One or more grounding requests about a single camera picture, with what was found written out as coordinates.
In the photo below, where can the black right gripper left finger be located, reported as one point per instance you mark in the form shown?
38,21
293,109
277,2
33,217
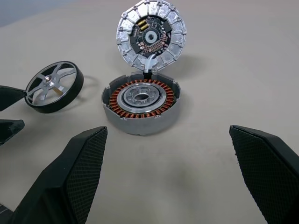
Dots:
58,186

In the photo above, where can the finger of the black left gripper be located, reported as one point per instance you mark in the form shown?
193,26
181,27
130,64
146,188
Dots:
9,130
10,98

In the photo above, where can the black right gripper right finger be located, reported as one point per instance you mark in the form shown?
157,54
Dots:
268,177

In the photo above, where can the black spoked rotor ring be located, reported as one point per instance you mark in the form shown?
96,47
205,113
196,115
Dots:
79,81

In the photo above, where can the round silver metal part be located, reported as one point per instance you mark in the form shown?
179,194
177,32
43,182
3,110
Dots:
140,128
126,35

